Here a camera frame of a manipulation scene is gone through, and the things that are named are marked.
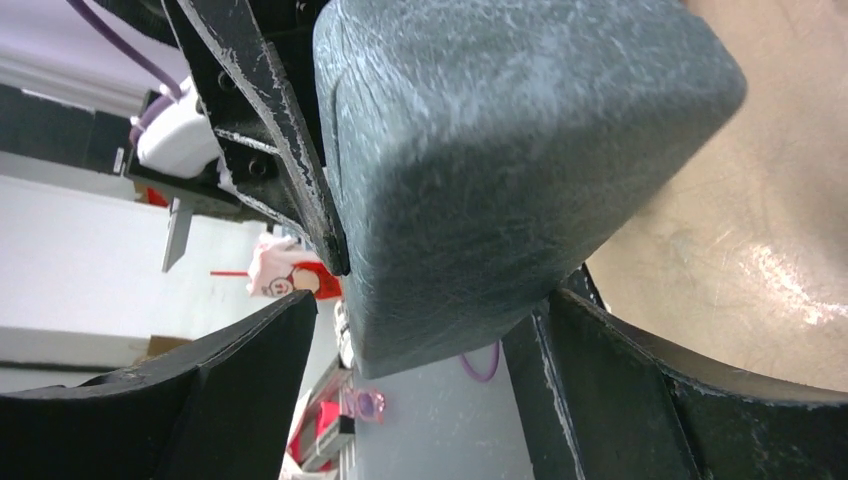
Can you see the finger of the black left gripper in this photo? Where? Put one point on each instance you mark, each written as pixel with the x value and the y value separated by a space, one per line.
pixel 252 65

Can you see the pink toy glasses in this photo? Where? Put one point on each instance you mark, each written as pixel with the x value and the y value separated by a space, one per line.
pixel 363 404

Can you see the red white carton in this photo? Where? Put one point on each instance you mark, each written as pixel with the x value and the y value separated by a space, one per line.
pixel 281 265

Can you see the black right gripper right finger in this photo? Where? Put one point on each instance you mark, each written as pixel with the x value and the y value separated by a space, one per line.
pixel 642 407

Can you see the grey glasses case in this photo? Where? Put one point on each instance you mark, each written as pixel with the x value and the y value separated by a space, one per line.
pixel 479 152

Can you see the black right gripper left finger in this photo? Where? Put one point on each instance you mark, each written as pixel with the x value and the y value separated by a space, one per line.
pixel 219 407

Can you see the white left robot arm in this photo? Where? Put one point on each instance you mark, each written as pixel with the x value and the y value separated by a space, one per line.
pixel 180 148

